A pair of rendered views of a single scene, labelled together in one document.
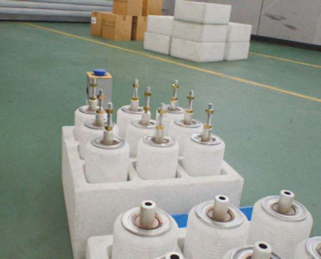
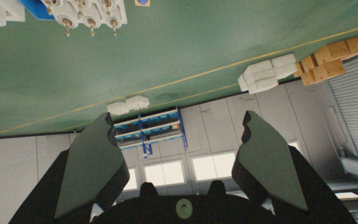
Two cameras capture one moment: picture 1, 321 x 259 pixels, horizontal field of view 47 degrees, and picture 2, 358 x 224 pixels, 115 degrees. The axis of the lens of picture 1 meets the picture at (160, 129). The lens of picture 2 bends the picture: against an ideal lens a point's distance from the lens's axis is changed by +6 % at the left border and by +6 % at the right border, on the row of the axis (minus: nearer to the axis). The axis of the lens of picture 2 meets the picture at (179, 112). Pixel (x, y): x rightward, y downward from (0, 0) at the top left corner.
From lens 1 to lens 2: 119 cm
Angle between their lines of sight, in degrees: 54
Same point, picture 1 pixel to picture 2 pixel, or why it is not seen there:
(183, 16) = (268, 79)
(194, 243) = not seen: outside the picture
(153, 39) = (286, 61)
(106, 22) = (341, 50)
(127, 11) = (323, 65)
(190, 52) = (256, 66)
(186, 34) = (263, 73)
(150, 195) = not seen: outside the picture
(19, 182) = not seen: outside the picture
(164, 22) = (282, 71)
